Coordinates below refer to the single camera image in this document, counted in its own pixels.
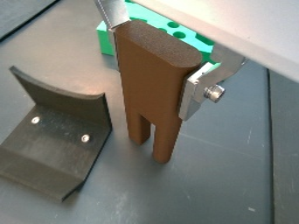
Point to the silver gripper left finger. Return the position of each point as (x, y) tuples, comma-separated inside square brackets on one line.
[(114, 12)]

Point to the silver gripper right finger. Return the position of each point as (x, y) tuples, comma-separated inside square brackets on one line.
[(202, 83)]

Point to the brown two-pronged block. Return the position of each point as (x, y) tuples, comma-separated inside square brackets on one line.
[(155, 62)]

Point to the green shape sorter board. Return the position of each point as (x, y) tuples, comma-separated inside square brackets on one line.
[(138, 12)]

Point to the dark grey curved bracket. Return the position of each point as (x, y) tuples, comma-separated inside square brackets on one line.
[(50, 152)]

